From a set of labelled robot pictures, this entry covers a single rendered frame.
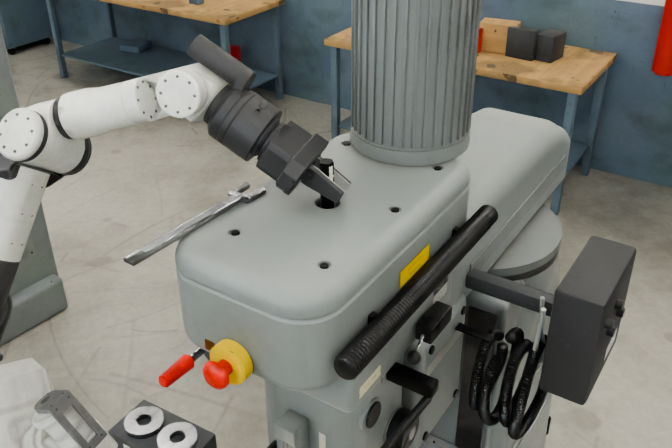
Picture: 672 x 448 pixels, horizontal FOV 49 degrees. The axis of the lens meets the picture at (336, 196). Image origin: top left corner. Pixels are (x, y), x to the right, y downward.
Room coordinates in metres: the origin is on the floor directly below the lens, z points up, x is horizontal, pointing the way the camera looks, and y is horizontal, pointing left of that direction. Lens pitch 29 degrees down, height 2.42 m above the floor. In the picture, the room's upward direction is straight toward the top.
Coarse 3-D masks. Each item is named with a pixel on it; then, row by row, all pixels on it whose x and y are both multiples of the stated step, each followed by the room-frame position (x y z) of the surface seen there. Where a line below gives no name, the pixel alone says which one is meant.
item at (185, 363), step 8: (192, 352) 0.82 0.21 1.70; (200, 352) 0.82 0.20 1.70; (184, 360) 0.80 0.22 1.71; (192, 360) 0.80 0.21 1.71; (168, 368) 0.78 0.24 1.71; (176, 368) 0.78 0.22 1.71; (184, 368) 0.79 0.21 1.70; (192, 368) 0.80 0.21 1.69; (160, 376) 0.77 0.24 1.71; (168, 376) 0.77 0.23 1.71; (176, 376) 0.77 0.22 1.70; (160, 384) 0.77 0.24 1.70; (168, 384) 0.76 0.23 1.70
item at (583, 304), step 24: (600, 240) 1.08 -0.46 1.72; (576, 264) 1.01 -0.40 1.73; (600, 264) 1.01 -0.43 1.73; (624, 264) 1.01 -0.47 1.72; (576, 288) 0.94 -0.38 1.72; (600, 288) 0.94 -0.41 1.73; (624, 288) 1.02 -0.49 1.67; (552, 312) 0.94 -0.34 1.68; (576, 312) 0.92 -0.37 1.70; (600, 312) 0.90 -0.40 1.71; (624, 312) 1.00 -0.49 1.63; (552, 336) 0.93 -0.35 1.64; (576, 336) 0.91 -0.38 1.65; (600, 336) 0.90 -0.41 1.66; (552, 360) 0.93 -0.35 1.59; (576, 360) 0.91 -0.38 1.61; (600, 360) 0.95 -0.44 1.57; (552, 384) 0.92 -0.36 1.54; (576, 384) 0.90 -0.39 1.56
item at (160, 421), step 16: (144, 400) 1.31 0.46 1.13; (128, 416) 1.24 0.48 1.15; (144, 416) 1.25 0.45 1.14; (160, 416) 1.24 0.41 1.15; (176, 416) 1.26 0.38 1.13; (112, 432) 1.21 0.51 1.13; (128, 432) 1.20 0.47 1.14; (144, 432) 1.20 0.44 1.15; (160, 432) 1.19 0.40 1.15; (176, 432) 1.20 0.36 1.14; (192, 432) 1.19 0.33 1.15; (208, 432) 1.21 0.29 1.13
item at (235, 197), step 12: (228, 192) 0.95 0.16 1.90; (240, 192) 0.96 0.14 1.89; (252, 192) 0.95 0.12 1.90; (264, 192) 0.96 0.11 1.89; (216, 204) 0.91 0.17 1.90; (228, 204) 0.91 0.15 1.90; (204, 216) 0.88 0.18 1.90; (216, 216) 0.89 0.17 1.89; (180, 228) 0.85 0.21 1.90; (192, 228) 0.85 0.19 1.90; (156, 240) 0.82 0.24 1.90; (168, 240) 0.82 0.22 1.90; (132, 252) 0.79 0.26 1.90; (144, 252) 0.79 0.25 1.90; (156, 252) 0.80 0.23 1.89; (132, 264) 0.77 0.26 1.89
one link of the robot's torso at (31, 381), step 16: (0, 352) 0.88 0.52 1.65; (0, 368) 0.83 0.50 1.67; (16, 368) 0.84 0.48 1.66; (32, 368) 0.85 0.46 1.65; (0, 384) 0.80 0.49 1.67; (16, 384) 0.82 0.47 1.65; (32, 384) 0.83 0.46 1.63; (48, 384) 0.85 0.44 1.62; (0, 400) 0.78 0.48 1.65; (16, 400) 0.80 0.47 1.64; (32, 400) 0.81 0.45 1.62; (0, 416) 0.76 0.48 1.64; (16, 416) 0.78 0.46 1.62; (32, 416) 0.79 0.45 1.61; (0, 432) 0.75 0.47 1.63; (16, 432) 0.76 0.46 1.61
